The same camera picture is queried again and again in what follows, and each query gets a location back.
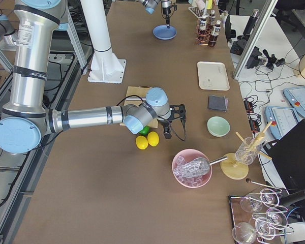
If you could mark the blue teach pendant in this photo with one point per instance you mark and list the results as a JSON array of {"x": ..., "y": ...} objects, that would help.
[
  {"x": 296, "y": 97},
  {"x": 285, "y": 119}
]

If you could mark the white plastic cup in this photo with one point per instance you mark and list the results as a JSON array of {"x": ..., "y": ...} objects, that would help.
[{"x": 200, "y": 4}]

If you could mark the steel muddler black tip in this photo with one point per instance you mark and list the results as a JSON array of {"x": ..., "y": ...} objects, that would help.
[{"x": 135, "y": 97}]

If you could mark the mint green bowl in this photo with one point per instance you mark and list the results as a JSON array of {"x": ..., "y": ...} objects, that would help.
[{"x": 218, "y": 126}]

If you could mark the copper wire bottle rack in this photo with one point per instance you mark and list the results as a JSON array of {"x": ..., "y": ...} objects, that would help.
[{"x": 209, "y": 31}]

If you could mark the wooden cup tree stand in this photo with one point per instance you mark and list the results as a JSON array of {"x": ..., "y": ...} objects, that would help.
[{"x": 235, "y": 170}]

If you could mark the yellow green plastic cup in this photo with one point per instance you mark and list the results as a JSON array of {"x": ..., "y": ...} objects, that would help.
[{"x": 209, "y": 4}]

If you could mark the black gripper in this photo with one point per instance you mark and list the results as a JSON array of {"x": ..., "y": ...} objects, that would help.
[
  {"x": 164, "y": 123},
  {"x": 164, "y": 5}
]

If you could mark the green lime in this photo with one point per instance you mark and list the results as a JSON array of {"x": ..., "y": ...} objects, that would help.
[{"x": 145, "y": 131}]

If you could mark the steel ice scoop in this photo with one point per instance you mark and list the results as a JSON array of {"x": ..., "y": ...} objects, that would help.
[{"x": 203, "y": 162}]

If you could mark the pink bowl of ice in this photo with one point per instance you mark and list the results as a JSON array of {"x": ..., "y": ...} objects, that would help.
[{"x": 180, "y": 171}]

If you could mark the whole yellow lemon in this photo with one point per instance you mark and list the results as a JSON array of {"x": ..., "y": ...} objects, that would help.
[
  {"x": 153, "y": 138},
  {"x": 141, "y": 142}
]

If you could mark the white wire cup rack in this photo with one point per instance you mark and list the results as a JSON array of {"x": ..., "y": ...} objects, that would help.
[{"x": 198, "y": 13}]

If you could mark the wine glass tray rack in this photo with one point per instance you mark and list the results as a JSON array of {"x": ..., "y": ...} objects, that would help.
[{"x": 261, "y": 217}]

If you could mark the bamboo cutting board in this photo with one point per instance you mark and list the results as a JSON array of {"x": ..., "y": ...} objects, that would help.
[{"x": 136, "y": 90}]

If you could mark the cream rabbit tray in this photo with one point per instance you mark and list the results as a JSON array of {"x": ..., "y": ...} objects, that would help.
[{"x": 212, "y": 76}]

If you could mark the blue plate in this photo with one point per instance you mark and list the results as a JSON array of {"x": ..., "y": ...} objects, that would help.
[{"x": 164, "y": 32}]

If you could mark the dark tea bottle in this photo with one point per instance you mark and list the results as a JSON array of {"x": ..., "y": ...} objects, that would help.
[
  {"x": 202, "y": 34},
  {"x": 212, "y": 17},
  {"x": 214, "y": 34}
]

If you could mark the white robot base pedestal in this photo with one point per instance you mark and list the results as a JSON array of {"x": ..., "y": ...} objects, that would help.
[{"x": 105, "y": 66}]

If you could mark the grey folded cloth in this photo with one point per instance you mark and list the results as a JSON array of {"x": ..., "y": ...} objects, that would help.
[{"x": 217, "y": 103}]

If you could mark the clear glass cup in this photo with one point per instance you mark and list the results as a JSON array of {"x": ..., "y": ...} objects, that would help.
[{"x": 247, "y": 153}]

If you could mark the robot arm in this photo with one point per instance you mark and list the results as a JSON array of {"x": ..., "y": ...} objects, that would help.
[
  {"x": 150, "y": 5},
  {"x": 24, "y": 120}
]

